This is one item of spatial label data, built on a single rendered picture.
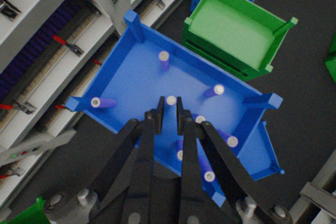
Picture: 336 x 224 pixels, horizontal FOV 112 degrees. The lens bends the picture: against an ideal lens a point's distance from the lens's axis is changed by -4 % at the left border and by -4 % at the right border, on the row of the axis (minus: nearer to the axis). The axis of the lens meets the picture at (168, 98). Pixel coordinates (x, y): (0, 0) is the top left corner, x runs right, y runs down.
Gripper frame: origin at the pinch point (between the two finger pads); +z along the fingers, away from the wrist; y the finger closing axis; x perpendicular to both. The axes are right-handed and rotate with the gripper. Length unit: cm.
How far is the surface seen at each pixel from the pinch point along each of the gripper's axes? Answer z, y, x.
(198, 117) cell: 1.4, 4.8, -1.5
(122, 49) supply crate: 10.1, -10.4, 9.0
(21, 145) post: 17, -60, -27
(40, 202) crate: 24, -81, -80
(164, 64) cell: 6.9, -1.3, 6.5
